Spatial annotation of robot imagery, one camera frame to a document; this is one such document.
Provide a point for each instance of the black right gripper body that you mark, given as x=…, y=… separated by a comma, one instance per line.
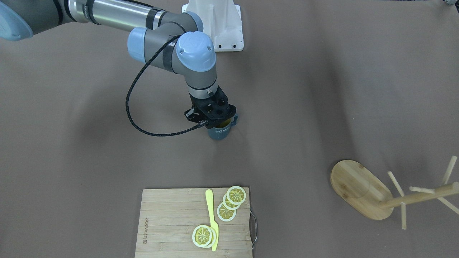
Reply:
x=190, y=114

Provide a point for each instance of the dark teal yellow-lined cup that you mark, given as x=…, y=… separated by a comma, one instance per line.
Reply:
x=222, y=130

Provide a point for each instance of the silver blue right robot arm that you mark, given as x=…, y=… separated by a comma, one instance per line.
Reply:
x=169, y=41

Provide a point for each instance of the wooden cup storage rack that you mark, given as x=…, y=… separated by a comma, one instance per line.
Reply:
x=362, y=190

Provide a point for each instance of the yellow plastic knife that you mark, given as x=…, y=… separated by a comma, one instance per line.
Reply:
x=211, y=211

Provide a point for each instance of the lemon slice top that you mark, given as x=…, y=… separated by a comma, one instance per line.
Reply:
x=236, y=195

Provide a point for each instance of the lemon slice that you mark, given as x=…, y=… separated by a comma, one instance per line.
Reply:
x=228, y=205
x=225, y=214
x=201, y=236
x=236, y=195

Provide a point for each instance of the lemon slice middle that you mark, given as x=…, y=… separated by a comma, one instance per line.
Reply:
x=228, y=205

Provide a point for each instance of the bamboo cutting board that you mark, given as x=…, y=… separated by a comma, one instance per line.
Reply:
x=168, y=218

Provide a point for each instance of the lemon slice under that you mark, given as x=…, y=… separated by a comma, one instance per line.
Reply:
x=214, y=236

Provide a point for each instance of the lemon slice front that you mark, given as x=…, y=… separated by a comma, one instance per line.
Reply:
x=201, y=236

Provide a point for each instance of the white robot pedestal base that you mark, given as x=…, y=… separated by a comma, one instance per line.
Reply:
x=221, y=21

